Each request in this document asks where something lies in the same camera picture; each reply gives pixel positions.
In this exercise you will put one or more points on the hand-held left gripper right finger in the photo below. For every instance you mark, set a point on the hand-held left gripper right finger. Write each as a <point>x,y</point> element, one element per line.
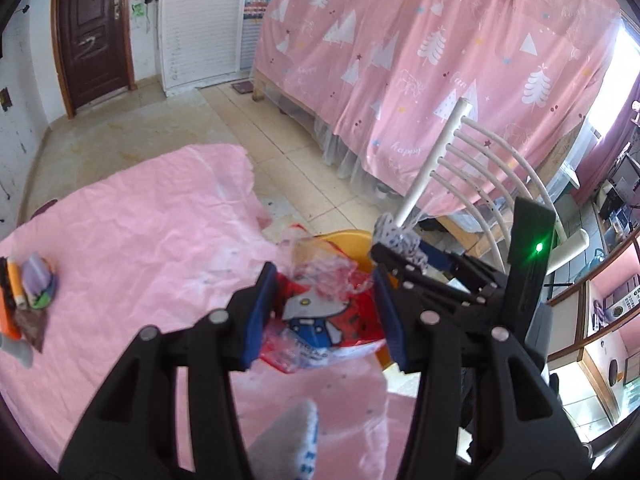
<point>389,322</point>

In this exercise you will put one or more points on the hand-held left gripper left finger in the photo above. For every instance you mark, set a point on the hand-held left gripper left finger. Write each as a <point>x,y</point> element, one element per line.
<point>257,320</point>

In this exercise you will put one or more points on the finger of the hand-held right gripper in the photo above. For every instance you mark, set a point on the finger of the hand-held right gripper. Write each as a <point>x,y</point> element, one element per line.
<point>440,257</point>
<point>440,297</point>

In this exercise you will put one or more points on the red cartoon plastic bag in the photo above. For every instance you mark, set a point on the red cartoon plastic bag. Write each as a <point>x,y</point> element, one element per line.
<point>345,327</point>

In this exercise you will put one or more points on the clear plastic wrap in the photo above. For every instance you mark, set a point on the clear plastic wrap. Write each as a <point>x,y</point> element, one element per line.
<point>320,265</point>

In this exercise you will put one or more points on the white slatted metal chair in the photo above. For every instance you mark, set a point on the white slatted metal chair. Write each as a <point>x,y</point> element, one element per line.
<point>470,170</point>

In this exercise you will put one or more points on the pink bed sheet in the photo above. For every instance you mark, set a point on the pink bed sheet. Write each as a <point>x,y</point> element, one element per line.
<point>150,240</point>

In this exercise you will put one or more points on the pink tree print curtain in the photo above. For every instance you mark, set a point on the pink tree print curtain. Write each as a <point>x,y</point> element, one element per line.
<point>425,70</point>

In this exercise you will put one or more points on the purple green wrapper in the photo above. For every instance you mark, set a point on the purple green wrapper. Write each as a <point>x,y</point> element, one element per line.
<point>40,280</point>

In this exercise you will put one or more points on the dark brown wrapper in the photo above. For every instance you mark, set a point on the dark brown wrapper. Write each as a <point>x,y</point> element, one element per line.
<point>31,327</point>

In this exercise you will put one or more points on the dark floor scale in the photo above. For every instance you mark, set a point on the dark floor scale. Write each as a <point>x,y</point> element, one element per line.
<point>242,87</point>

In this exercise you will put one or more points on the orange capped bottle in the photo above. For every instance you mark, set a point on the orange capped bottle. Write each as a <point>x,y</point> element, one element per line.
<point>19,285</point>

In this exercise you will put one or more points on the orange box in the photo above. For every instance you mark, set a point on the orange box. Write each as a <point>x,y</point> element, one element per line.
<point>7,315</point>

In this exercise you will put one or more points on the white louvered wardrobe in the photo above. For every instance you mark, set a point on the white louvered wardrobe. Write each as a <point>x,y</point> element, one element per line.
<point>200,25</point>

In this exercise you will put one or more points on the brown wooden door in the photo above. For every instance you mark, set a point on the brown wooden door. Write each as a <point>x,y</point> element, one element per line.
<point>92,35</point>

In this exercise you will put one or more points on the wooden bed frame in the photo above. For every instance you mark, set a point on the wooden bed frame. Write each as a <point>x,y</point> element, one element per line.
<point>260,87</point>

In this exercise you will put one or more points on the brown wall switch box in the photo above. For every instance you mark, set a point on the brown wall switch box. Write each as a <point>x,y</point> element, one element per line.
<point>5,99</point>

